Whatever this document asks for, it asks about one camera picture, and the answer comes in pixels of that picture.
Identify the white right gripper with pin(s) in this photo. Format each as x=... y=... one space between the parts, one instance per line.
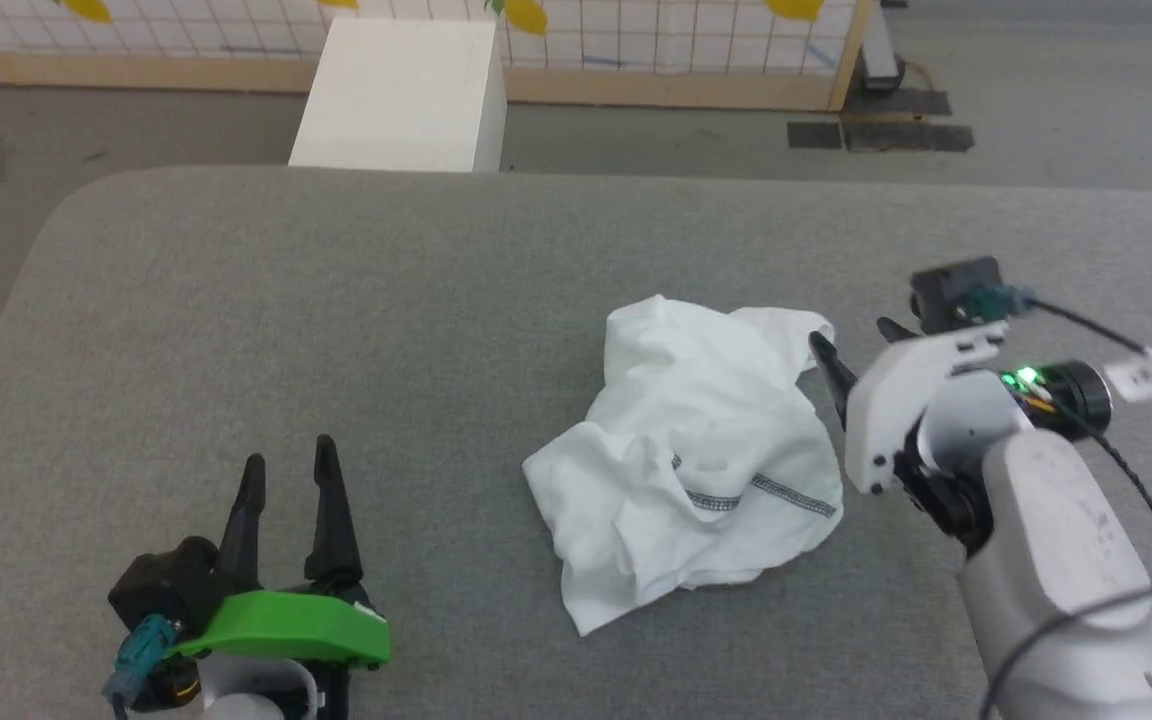
x=901 y=410

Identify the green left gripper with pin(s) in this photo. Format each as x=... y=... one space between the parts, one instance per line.
x=276 y=625

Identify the white t-shirt garment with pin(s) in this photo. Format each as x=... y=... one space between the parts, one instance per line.
x=686 y=420

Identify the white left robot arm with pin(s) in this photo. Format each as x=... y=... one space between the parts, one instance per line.
x=256 y=700

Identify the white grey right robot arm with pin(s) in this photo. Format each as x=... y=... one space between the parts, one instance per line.
x=1056 y=560

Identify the grey partition support foot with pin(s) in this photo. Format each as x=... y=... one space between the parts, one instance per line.
x=881 y=55

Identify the wooden framed grid fence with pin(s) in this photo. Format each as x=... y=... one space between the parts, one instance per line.
x=636 y=45

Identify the white box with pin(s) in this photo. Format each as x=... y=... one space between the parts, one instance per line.
x=396 y=100

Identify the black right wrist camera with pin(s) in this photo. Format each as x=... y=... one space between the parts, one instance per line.
x=951 y=290

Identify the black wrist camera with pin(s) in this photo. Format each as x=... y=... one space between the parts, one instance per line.
x=166 y=590
x=951 y=290

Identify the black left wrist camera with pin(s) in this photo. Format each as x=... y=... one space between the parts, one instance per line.
x=166 y=590

